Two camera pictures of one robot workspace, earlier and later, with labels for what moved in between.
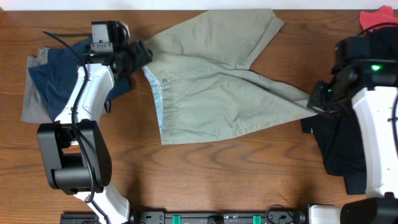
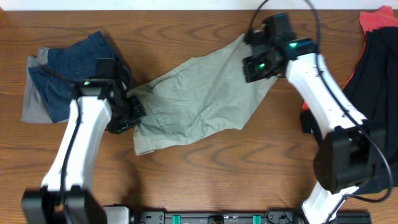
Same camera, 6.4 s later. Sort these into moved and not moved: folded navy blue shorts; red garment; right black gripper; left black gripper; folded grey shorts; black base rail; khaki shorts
Moved: khaki shorts; left black gripper; right black gripper
Not moved: red garment; folded grey shorts; folded navy blue shorts; black base rail
